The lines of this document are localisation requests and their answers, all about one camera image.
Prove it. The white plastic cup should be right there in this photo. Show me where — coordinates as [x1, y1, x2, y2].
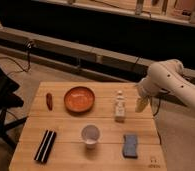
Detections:
[81, 125, 100, 149]

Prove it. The orange ceramic bowl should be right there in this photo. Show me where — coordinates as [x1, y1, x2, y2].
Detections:
[64, 86, 95, 113]

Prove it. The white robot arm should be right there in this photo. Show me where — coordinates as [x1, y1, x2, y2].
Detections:
[135, 59, 195, 112]

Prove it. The white plastic bottle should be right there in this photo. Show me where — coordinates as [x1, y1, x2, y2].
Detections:
[115, 90, 125, 122]

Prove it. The black cable on floor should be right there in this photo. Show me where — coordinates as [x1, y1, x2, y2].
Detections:
[0, 39, 35, 77]

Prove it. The blue sponge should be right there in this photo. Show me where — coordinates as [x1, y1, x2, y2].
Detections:
[122, 134, 138, 158]

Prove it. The black office chair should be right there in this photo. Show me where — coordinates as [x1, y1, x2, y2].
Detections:
[0, 68, 26, 149]

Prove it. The black white striped box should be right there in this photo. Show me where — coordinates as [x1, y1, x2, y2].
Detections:
[34, 130, 56, 164]

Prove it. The red sausage toy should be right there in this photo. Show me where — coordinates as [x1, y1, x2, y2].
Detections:
[46, 93, 53, 111]

